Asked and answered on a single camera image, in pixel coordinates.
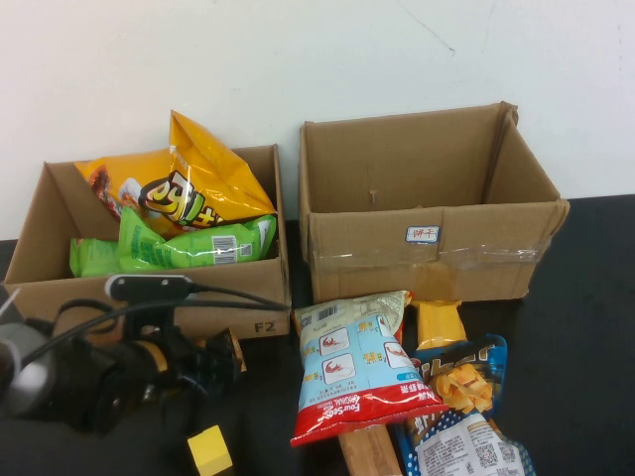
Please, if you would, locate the cardboard box marked F2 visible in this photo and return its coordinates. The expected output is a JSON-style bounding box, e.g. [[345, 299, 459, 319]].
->
[[2, 144, 293, 343]]

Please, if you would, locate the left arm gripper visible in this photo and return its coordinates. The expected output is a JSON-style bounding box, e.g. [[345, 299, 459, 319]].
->
[[116, 324, 237, 406]]

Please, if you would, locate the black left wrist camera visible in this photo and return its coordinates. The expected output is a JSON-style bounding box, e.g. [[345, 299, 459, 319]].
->
[[103, 274, 195, 338]]

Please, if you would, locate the thick black camera cable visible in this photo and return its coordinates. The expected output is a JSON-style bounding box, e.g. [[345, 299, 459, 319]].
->
[[19, 283, 293, 368]]

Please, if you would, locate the large yellow chip bag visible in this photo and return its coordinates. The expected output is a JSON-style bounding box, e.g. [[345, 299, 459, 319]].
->
[[73, 109, 278, 238]]

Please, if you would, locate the white zip tie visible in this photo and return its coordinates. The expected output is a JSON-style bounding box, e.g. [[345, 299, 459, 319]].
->
[[0, 286, 22, 321]]

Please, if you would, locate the wooden block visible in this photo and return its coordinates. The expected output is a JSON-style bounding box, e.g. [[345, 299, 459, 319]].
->
[[338, 424, 404, 476]]

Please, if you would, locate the yellow snack packet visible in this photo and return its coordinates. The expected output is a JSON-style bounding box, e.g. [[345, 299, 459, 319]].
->
[[411, 298, 469, 348]]

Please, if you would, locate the red light-blue Four Seas bag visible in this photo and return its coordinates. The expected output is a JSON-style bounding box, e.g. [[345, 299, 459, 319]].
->
[[290, 290, 450, 447]]

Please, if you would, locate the small green snack bag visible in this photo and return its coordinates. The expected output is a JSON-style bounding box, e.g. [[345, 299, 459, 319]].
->
[[68, 237, 123, 278]]

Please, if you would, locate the small black orange snack packet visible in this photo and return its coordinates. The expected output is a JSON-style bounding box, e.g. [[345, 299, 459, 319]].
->
[[217, 325, 248, 374]]

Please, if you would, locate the yellow foam cube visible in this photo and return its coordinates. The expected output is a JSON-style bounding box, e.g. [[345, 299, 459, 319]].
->
[[187, 423, 234, 475]]

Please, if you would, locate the green snack bag with barcode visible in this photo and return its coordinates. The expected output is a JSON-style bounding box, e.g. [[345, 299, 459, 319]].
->
[[117, 205, 279, 274]]

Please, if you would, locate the taped cardboard box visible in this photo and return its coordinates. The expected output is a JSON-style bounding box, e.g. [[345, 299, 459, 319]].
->
[[299, 101, 572, 304]]

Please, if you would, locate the blue chip bag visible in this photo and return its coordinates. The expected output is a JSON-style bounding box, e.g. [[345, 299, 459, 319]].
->
[[394, 332, 540, 476]]

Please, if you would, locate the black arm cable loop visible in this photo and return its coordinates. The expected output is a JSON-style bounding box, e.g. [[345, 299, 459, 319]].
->
[[53, 297, 118, 341]]

